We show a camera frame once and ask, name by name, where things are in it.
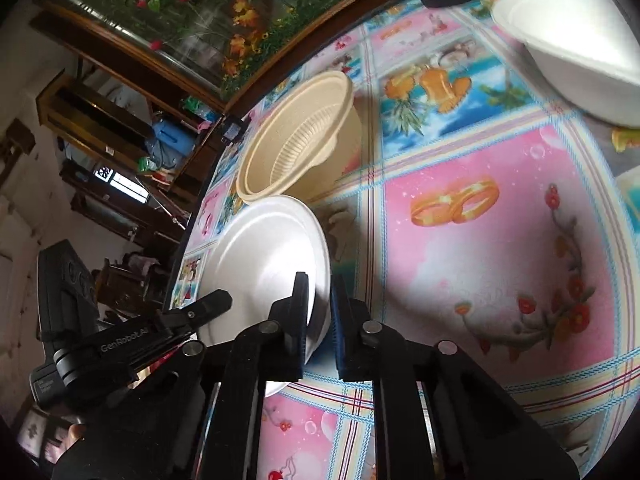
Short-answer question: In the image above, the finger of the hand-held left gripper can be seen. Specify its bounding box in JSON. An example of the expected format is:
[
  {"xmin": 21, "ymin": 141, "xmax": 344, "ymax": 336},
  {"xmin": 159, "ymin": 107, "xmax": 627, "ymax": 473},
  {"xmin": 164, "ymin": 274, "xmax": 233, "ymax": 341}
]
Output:
[{"xmin": 149, "ymin": 289, "xmax": 233, "ymax": 356}]

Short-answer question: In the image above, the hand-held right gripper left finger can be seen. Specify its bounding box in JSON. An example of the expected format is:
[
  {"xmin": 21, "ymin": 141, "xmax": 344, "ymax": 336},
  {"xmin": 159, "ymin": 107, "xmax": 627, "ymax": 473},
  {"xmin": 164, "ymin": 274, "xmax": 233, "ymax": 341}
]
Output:
[{"xmin": 50, "ymin": 271, "xmax": 310, "ymax": 480}]

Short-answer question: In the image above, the tall wooden pillar frame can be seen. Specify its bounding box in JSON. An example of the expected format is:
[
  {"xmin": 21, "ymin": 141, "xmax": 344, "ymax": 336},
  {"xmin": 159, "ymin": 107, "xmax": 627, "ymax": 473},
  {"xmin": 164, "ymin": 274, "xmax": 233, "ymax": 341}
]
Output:
[{"xmin": 36, "ymin": 72, "xmax": 156, "ymax": 161}]

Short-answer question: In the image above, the dark wooden cabinet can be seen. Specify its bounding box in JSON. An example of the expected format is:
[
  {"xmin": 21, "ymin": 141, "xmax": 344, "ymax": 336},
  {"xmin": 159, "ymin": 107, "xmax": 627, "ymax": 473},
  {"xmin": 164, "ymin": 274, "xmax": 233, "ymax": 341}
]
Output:
[{"xmin": 30, "ymin": 10, "xmax": 401, "ymax": 221}]

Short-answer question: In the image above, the flower and bamboo glass panel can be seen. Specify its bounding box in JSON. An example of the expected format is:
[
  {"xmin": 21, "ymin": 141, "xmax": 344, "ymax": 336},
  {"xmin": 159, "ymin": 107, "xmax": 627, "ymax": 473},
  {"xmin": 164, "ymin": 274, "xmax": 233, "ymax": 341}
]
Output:
[{"xmin": 37, "ymin": 0, "xmax": 406, "ymax": 103}]

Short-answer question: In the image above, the small black jar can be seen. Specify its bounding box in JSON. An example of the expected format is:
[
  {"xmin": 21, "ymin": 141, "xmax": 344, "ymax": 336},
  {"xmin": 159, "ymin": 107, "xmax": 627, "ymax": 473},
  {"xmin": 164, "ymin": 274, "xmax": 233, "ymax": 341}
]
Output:
[{"xmin": 220, "ymin": 115, "xmax": 247, "ymax": 142}]

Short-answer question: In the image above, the person's left hand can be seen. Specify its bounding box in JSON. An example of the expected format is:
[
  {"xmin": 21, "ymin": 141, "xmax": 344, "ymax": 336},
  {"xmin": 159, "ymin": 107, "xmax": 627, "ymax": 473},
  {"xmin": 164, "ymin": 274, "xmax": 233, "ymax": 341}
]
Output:
[{"xmin": 52, "ymin": 422, "xmax": 91, "ymax": 466}]

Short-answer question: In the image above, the white foam bowl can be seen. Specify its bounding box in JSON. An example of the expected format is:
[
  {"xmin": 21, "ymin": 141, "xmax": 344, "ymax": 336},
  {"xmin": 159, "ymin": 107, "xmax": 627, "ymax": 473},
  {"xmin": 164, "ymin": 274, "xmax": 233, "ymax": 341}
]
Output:
[
  {"xmin": 196, "ymin": 195, "xmax": 332, "ymax": 398},
  {"xmin": 490, "ymin": 0, "xmax": 640, "ymax": 128}
]

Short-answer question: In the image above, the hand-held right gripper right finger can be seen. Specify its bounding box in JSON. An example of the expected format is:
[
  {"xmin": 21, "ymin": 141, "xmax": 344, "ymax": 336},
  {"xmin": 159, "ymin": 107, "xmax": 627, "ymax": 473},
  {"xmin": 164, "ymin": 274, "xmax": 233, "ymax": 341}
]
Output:
[{"xmin": 330, "ymin": 274, "xmax": 576, "ymax": 480}]

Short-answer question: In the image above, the grey blue thermos bottle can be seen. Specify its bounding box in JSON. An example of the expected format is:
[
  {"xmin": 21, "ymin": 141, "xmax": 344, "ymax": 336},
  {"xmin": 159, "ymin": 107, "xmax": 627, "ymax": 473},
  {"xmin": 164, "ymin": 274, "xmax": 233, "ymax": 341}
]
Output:
[{"xmin": 147, "ymin": 142, "xmax": 183, "ymax": 171}]

